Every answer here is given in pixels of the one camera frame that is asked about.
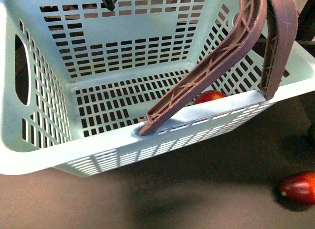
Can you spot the red mango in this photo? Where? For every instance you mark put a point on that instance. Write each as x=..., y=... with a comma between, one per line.
x=299, y=188

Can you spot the red yellow apple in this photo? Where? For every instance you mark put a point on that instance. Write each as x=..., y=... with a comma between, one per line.
x=209, y=96

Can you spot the light blue plastic basket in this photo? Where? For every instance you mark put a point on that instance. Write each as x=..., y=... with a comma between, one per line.
x=76, y=80

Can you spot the dark green avocado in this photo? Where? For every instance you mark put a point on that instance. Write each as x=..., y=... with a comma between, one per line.
x=311, y=134

